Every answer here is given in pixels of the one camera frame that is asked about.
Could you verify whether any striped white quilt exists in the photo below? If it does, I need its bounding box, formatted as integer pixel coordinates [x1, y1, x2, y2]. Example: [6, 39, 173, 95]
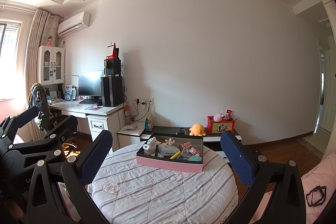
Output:
[88, 143, 239, 223]

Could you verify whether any pink block toy figure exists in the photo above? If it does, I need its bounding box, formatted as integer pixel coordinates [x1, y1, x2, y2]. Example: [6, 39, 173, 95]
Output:
[189, 147, 202, 157]

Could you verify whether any clear floss pick box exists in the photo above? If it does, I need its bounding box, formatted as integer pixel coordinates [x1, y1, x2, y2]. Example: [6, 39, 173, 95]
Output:
[158, 144, 179, 157]

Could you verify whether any teal oval clear case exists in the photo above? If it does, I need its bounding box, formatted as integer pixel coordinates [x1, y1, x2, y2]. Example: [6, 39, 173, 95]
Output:
[187, 155, 203, 162]

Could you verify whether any black speaker box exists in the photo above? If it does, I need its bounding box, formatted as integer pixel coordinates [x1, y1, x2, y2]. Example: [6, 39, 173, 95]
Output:
[104, 59, 121, 76]

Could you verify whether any black glasses frame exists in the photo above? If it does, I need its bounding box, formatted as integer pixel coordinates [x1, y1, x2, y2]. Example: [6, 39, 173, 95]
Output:
[306, 185, 326, 207]

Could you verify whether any pink pig plush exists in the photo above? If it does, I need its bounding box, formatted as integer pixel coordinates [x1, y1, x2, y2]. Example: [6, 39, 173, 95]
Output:
[213, 111, 224, 122]

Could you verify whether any pink storage box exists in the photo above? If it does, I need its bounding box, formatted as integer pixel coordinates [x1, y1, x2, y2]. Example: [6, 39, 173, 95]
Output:
[136, 132, 205, 173]

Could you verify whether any white computer desk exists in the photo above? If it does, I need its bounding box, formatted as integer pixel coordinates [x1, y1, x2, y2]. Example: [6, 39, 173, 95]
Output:
[50, 101, 125, 152]

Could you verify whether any white air conditioner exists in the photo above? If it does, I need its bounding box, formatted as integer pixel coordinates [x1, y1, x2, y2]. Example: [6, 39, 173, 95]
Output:
[58, 11, 91, 37]

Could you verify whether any orange octopus plush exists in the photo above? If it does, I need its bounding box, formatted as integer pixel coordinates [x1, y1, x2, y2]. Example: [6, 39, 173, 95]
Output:
[189, 124, 206, 136]

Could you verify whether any clear glass perfume bottle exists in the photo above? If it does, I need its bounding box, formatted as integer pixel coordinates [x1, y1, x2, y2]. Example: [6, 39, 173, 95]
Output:
[181, 148, 192, 160]

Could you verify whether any baby doll figurine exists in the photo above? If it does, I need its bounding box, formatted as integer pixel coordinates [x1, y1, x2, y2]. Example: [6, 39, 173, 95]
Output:
[165, 138, 175, 145]

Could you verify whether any yellow highlighter marker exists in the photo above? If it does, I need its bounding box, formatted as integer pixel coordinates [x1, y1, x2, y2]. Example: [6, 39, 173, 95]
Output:
[170, 151, 181, 159]

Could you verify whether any pink bedding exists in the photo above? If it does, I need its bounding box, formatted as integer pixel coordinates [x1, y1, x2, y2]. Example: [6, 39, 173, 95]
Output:
[249, 152, 336, 224]

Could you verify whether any rose gold cylinder case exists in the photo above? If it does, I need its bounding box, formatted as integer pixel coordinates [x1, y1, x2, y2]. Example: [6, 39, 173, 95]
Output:
[179, 141, 193, 152]

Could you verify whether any black computer tower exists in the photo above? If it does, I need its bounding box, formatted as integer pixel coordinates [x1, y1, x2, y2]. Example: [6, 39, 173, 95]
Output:
[101, 76, 123, 107]

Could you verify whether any black office chair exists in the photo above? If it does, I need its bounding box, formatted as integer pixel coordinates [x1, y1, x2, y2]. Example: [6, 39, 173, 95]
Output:
[27, 82, 79, 154]

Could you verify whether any computer monitor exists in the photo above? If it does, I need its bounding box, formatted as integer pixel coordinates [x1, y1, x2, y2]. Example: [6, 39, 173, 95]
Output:
[78, 71, 104, 97]

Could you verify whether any red cartoon storage crate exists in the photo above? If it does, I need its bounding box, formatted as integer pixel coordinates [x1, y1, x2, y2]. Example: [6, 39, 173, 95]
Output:
[207, 116, 235, 134]

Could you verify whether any white glass door cabinet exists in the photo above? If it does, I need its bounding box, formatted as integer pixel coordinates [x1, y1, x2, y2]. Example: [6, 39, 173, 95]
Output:
[38, 46, 65, 85]

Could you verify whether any snack bag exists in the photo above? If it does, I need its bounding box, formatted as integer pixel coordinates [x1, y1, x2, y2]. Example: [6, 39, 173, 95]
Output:
[145, 113, 154, 132]

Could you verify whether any white camera plug device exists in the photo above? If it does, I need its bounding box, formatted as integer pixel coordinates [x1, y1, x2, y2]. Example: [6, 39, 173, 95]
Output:
[142, 137, 157, 155]

